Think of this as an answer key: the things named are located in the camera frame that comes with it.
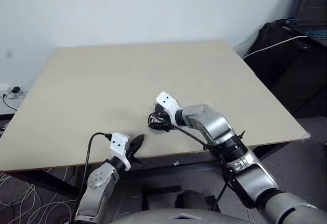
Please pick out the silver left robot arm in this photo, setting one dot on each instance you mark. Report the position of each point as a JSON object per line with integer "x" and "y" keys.
{"x": 97, "y": 183}

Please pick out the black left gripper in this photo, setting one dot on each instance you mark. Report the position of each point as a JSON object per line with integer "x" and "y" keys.
{"x": 130, "y": 150}

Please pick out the small black object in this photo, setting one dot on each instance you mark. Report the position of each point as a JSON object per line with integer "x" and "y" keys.
{"x": 156, "y": 131}

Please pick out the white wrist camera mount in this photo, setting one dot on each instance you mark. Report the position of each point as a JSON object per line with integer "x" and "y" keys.
{"x": 167, "y": 101}
{"x": 118, "y": 142}

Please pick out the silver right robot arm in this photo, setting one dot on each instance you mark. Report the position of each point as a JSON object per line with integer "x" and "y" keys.
{"x": 214, "y": 124}

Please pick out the grey robot torso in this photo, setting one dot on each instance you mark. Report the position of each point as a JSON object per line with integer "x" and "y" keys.
{"x": 184, "y": 219}

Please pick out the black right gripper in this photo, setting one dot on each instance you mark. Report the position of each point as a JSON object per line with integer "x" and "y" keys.
{"x": 161, "y": 115}

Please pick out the black laptop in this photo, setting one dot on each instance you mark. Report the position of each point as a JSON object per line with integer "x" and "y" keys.
{"x": 313, "y": 6}

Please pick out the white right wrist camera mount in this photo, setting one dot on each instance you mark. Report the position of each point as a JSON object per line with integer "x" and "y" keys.
{"x": 167, "y": 101}

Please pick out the dark rounded shape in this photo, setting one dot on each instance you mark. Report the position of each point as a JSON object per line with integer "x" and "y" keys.
{"x": 191, "y": 199}

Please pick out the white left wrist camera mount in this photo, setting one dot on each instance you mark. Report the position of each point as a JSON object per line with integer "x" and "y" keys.
{"x": 118, "y": 142}

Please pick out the black metal table frame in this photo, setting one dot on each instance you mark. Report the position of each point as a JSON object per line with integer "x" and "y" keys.
{"x": 158, "y": 168}

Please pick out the black power adapter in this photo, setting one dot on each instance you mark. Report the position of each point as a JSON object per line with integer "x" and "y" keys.
{"x": 15, "y": 89}

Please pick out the white power strip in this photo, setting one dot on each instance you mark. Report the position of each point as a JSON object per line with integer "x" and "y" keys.
{"x": 21, "y": 93}

